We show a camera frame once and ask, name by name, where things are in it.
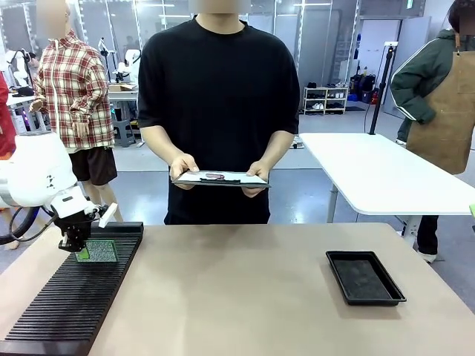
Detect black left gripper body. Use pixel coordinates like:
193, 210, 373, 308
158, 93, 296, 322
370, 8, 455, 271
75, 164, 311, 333
55, 211, 94, 253

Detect green PCB board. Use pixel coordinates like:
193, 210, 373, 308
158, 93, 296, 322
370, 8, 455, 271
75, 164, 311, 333
75, 240, 117, 264

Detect black clipboard with paper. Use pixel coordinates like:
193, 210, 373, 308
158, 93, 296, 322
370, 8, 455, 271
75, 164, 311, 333
171, 171, 272, 189

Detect person's right forearm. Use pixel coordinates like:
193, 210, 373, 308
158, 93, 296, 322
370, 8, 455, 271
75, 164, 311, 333
142, 125, 189, 168

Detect person's left forearm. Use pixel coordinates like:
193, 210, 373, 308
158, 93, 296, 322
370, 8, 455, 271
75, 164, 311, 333
261, 129, 294, 174

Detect black slotted PCB rack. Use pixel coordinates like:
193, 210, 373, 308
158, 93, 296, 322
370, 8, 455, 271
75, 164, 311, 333
0, 221, 145, 356

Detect person's right hand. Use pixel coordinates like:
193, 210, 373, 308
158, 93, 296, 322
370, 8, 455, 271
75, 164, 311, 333
169, 153, 201, 191

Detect person's left hand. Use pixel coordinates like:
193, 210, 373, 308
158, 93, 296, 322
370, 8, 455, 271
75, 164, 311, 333
241, 159, 274, 198

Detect white folding table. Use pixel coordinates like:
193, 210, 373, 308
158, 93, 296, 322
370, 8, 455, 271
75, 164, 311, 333
298, 132, 475, 238

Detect person in green jacket, apron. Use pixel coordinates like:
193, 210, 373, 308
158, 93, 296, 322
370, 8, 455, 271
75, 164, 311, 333
390, 0, 475, 264

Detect grey plastic stool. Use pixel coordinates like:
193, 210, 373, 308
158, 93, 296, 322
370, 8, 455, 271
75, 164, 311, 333
113, 107, 137, 148

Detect black plastic tray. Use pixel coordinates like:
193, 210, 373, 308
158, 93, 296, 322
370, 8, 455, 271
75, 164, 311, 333
325, 250, 407, 306

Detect person in red top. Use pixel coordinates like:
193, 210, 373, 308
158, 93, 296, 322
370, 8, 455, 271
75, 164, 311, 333
0, 70, 18, 156

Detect mannequin in plaid shirt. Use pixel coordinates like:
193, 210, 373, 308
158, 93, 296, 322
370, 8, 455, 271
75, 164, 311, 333
29, 0, 124, 223

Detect white background desk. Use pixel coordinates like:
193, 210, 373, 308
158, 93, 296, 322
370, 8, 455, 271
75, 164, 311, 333
108, 88, 140, 112

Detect blue and black bags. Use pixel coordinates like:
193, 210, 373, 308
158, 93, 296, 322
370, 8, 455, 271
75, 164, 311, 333
350, 73, 380, 105

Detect white shoe rack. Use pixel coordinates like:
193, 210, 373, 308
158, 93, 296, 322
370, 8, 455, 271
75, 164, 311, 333
303, 85, 349, 115

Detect person in black t-shirt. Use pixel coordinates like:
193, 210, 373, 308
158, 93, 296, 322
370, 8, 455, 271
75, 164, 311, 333
137, 13, 301, 225

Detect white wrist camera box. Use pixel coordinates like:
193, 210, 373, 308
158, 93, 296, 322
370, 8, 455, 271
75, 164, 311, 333
98, 202, 119, 228

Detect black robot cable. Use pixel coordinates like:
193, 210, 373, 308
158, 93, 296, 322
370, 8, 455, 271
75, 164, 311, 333
0, 205, 59, 248

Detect black camera pole stand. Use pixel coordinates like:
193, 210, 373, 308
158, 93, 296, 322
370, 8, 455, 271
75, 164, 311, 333
369, 42, 398, 135

